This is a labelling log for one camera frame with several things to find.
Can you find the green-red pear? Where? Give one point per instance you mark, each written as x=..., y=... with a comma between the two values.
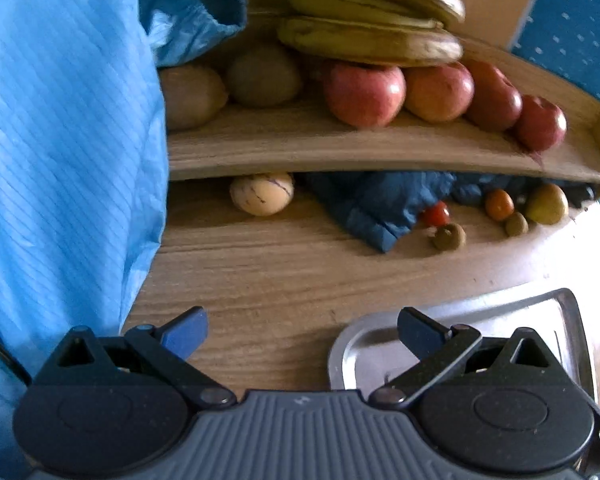
x=547, y=205

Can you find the brown kiwi, left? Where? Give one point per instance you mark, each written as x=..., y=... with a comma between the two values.
x=193, y=94

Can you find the small brown longan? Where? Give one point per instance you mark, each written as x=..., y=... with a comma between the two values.
x=516, y=225

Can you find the blue polka-dot board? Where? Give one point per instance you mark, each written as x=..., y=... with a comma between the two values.
x=563, y=36

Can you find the banana bunch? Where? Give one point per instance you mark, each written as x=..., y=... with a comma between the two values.
x=403, y=33

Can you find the steel tray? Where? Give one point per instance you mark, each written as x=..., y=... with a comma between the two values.
x=368, y=352

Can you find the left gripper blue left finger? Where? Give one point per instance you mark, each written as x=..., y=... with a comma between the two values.
x=164, y=350

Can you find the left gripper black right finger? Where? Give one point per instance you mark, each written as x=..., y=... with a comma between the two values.
x=442, y=353

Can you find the wooden curved shelf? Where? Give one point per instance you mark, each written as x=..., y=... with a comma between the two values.
x=303, y=136

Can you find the small orange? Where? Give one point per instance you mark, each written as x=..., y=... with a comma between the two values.
x=498, y=205

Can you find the brown kiwi,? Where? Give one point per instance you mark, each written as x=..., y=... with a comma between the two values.
x=263, y=76
x=193, y=94

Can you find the pale red apple, leftmost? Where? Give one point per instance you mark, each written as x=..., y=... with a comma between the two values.
x=364, y=97

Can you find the brown mangosteen-like fruit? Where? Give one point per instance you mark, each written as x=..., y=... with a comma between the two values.
x=449, y=237

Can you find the striped pepino melon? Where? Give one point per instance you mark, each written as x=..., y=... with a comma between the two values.
x=262, y=195

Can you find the light blue hanging garment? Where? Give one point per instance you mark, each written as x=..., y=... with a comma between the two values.
x=83, y=159

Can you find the cherry tomato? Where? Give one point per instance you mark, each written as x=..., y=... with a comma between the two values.
x=436, y=215

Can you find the red apple, rightmost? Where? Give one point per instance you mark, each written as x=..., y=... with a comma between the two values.
x=541, y=124

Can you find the brown kiwi, right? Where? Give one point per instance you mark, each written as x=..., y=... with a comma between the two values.
x=263, y=76

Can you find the dark blue jacket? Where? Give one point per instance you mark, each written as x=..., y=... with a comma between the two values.
x=380, y=207

